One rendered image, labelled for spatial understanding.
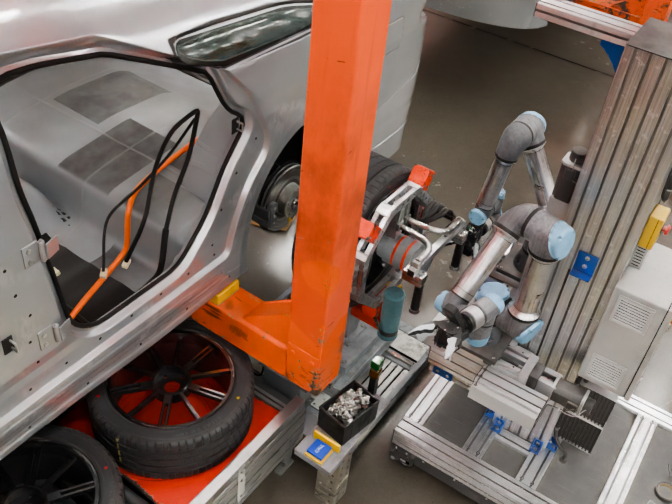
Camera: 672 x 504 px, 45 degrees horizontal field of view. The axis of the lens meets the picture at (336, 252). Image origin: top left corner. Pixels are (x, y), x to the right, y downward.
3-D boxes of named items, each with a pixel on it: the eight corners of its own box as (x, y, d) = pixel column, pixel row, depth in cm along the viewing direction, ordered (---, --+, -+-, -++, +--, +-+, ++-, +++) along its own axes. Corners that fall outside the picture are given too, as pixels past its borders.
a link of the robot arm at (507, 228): (511, 186, 269) (426, 305, 274) (537, 203, 263) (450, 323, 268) (521, 196, 278) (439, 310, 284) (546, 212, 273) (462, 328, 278)
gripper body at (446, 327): (450, 356, 251) (474, 339, 258) (452, 336, 246) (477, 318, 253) (431, 344, 256) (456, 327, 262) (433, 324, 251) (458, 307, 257)
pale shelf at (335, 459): (356, 385, 336) (356, 381, 334) (390, 406, 329) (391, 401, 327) (293, 453, 308) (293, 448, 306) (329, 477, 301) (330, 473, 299)
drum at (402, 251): (390, 247, 349) (395, 222, 340) (432, 268, 341) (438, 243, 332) (373, 263, 340) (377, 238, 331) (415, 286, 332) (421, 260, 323)
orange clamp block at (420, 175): (411, 184, 339) (420, 164, 338) (427, 191, 336) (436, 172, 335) (405, 182, 333) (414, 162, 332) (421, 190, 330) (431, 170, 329)
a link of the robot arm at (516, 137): (524, 142, 309) (483, 232, 343) (536, 131, 316) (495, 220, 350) (498, 128, 312) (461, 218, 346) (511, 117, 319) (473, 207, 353)
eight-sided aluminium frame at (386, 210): (407, 258, 376) (427, 162, 340) (420, 264, 373) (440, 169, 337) (341, 322, 340) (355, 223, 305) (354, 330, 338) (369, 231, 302)
